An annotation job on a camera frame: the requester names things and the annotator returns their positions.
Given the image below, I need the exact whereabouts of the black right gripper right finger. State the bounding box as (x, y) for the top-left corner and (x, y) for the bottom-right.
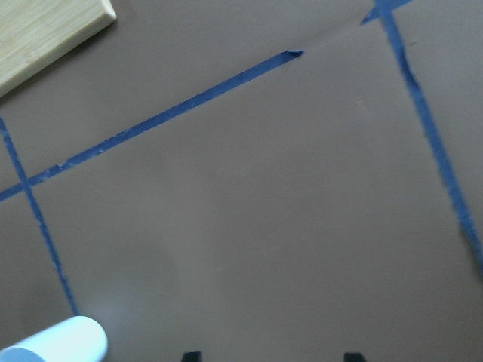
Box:
(343, 352), (366, 362)

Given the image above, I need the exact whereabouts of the bamboo cutting board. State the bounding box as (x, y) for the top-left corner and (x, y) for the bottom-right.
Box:
(1, 1), (117, 96)

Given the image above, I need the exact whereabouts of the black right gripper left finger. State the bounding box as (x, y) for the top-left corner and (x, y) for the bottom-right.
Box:
(181, 351), (201, 362)

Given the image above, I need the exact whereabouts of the light blue plastic cup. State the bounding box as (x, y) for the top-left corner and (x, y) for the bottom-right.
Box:
(1, 316), (109, 362)

